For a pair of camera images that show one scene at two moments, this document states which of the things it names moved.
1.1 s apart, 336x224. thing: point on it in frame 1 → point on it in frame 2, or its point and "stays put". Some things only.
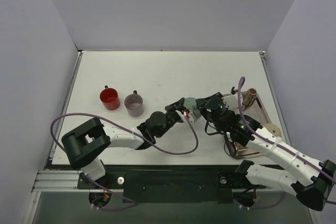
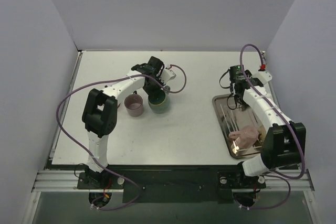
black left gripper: (174, 112) → (153, 87)
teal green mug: (190, 104) → (159, 101)
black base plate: (172, 184) stays put
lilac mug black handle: (134, 103) stays put
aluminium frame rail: (66, 181) stays put
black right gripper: (202, 106) → (238, 96)
